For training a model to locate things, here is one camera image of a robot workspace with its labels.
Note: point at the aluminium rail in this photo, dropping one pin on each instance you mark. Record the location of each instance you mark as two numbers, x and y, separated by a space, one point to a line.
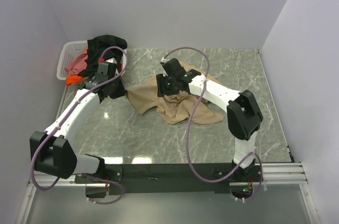
284 173

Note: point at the black base beam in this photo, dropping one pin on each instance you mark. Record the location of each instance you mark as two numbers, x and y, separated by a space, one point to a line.
166 178

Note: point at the beige t-shirt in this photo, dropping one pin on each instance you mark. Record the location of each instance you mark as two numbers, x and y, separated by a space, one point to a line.
173 109

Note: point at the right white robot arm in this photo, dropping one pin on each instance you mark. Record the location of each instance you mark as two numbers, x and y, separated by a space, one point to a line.
243 113

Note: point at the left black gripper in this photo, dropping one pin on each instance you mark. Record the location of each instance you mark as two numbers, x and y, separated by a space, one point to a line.
121 92

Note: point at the orange t-shirt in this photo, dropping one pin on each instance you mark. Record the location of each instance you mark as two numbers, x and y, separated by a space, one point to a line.
73 79

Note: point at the white plastic basket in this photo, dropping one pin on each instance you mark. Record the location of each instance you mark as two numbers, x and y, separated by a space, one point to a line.
107 45

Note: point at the pink t-shirt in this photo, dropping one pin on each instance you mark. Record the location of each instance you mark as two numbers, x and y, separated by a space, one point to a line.
78 64

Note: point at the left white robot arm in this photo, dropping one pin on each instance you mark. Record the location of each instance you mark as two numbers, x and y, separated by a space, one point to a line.
52 150

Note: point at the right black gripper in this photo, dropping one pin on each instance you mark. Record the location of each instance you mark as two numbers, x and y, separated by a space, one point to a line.
162 89

